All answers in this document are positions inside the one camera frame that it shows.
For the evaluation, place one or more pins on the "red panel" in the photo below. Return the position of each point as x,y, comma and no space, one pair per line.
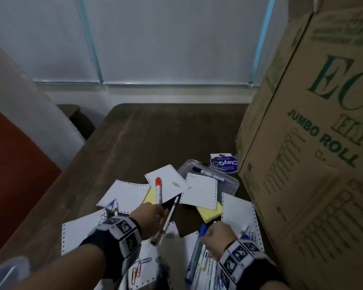
15,178

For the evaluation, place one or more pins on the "round blue sticker card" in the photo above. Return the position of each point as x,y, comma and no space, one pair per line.
224,164

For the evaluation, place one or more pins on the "red cap marker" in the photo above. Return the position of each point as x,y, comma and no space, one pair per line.
158,185

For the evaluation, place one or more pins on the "person's left hand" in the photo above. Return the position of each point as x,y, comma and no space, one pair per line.
148,220

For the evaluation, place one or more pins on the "blue cap marker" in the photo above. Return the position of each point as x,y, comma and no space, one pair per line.
196,253

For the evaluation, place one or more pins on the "pile of white papers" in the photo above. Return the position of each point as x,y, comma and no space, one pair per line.
78,229

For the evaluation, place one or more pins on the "slim white and red pen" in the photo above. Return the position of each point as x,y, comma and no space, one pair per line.
168,220

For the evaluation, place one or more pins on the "clear plastic container lid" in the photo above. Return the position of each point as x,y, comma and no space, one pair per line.
227,185

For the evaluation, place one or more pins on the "person's right hand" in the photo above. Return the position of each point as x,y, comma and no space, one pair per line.
219,238

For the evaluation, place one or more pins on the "black wristband with marker tiles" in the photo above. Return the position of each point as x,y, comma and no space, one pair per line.
121,229
239,256

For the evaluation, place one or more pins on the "clear plastic storage bin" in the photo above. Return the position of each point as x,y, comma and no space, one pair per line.
6,273

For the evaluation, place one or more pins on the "frosted glass partition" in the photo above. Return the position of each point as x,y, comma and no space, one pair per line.
169,36

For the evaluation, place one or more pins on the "white pen blue cap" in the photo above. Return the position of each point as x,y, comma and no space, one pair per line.
245,231

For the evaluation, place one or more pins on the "person's left forearm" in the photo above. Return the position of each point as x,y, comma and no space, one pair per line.
63,268

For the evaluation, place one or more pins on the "large printed cardboard box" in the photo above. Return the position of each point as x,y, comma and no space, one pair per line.
314,147

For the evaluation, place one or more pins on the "yellow sticky note pad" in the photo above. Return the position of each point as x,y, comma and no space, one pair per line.
149,196
210,214

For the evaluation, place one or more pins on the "white perforated paper sheet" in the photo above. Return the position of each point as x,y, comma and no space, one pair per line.
199,190
169,178

